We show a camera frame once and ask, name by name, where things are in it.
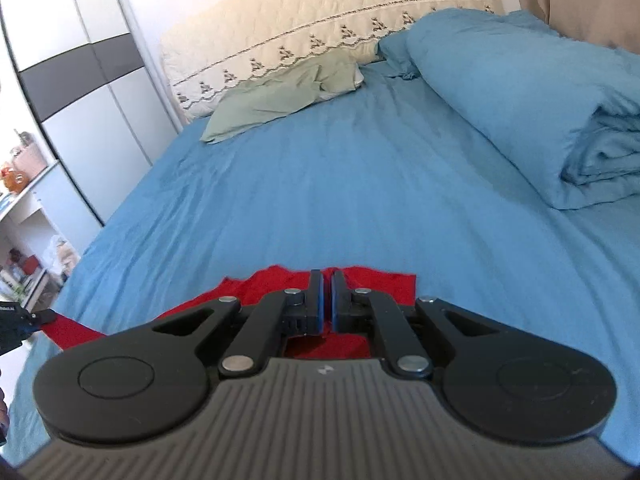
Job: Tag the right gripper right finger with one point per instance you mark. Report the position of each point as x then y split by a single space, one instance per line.
503 382

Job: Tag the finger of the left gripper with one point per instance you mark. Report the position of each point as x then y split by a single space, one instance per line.
34 321

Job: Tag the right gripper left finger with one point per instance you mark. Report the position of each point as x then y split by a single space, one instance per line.
141 383

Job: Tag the red small garment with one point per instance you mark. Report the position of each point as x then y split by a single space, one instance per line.
67 333

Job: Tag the person's left hand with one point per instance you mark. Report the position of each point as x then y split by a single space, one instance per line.
4 419

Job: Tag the white shelf unit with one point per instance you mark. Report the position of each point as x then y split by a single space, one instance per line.
34 250

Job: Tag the orange toy on shelf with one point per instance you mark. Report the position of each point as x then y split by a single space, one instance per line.
13 180

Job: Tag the pink basket on shelf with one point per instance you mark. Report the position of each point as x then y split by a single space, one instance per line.
27 157

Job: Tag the blue bed sheet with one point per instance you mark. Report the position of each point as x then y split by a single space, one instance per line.
392 178

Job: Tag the white grey wardrobe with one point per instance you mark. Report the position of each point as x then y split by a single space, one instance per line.
88 86

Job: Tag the folded blue duvet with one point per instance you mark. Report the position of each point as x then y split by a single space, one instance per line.
564 112

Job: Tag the green pillow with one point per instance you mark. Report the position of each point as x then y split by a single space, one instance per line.
253 103

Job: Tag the cream quilted headboard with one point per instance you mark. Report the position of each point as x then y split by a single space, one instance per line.
241 40

